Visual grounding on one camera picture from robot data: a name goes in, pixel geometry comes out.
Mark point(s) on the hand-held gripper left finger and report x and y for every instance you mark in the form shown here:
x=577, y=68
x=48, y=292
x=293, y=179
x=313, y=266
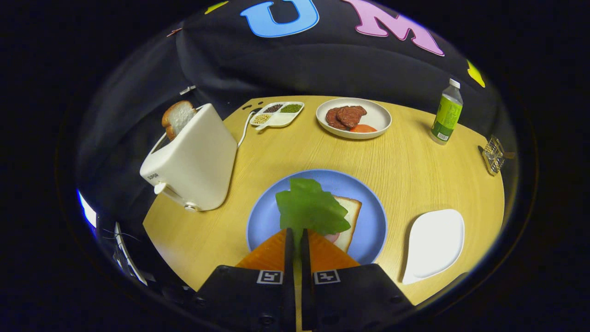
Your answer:
x=289, y=258

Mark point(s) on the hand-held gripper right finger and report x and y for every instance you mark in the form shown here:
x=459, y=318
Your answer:
x=306, y=263

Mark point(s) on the green lettuce leaf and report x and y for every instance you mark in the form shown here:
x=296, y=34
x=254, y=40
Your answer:
x=311, y=207

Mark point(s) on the thick brown-crust bread slice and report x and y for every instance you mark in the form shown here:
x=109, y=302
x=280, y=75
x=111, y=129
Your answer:
x=179, y=116

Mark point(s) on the pink ham slice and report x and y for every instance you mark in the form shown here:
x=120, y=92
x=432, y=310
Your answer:
x=332, y=238

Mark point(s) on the blue round plate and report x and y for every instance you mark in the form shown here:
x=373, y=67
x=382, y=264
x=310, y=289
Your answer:
x=262, y=221

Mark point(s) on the thin white bread slice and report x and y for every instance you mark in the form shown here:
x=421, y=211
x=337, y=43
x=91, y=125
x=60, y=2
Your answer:
x=352, y=214

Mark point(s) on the white leaf-shaped plate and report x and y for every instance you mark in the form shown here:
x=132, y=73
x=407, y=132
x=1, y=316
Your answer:
x=433, y=244

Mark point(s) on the white toaster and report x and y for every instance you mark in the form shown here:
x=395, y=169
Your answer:
x=198, y=161

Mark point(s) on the white divided seed dish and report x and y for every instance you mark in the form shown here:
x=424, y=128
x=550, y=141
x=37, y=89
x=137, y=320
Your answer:
x=282, y=119

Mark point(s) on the brown meat patty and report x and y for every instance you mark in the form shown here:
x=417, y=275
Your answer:
x=332, y=119
x=350, y=115

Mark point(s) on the red tomato slice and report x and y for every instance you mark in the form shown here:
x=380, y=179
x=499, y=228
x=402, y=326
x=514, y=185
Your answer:
x=363, y=128

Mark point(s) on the cream round plate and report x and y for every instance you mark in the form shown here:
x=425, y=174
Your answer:
x=378, y=117

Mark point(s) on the black backdrop cloth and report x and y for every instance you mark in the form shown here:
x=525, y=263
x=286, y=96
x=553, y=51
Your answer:
x=276, y=69

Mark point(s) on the white cloth clip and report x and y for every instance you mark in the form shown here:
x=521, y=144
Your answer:
x=187, y=90

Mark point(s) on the green label plastic bottle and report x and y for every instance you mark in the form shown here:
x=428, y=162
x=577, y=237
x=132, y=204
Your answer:
x=446, y=115

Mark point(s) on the pink cloth clip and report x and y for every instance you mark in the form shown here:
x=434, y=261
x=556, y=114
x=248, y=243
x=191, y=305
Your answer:
x=174, y=32

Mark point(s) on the thin white rail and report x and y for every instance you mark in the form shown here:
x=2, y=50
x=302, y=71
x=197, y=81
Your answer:
x=126, y=258

